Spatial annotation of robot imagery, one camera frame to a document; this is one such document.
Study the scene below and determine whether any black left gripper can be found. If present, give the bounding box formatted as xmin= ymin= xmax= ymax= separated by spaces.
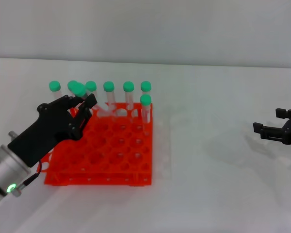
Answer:
xmin=7 ymin=93 xmax=98 ymax=168

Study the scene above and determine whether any orange test tube rack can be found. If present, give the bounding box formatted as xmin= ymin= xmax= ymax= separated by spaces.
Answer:
xmin=43 ymin=101 xmax=153 ymax=187

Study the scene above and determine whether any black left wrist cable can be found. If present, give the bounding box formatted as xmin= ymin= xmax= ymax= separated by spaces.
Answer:
xmin=11 ymin=160 xmax=43 ymax=198

